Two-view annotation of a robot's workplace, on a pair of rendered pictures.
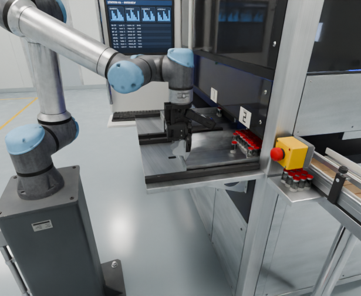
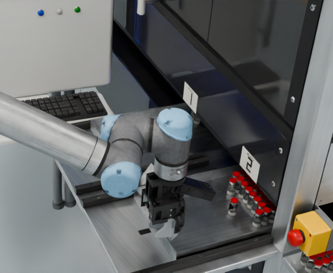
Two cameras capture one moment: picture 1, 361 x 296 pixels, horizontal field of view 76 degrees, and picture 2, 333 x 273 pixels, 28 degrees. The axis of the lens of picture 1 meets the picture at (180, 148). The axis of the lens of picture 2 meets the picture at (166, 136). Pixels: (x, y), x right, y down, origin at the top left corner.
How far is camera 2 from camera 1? 0.92 m
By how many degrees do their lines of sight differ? 15
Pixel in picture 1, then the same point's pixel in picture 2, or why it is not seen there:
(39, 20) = (10, 115)
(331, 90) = not seen: outside the picture
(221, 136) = (209, 179)
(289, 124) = (309, 194)
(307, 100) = (331, 167)
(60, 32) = (38, 129)
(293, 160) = (314, 246)
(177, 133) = (165, 213)
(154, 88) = (59, 52)
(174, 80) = (168, 156)
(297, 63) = (320, 134)
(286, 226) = not seen: outside the picture
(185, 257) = not seen: outside the picture
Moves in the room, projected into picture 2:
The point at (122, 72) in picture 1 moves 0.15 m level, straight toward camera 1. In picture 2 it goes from (124, 180) to (156, 229)
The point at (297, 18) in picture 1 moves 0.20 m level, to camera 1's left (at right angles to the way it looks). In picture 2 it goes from (319, 94) to (228, 99)
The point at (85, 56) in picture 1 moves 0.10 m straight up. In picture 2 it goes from (70, 156) to (70, 113)
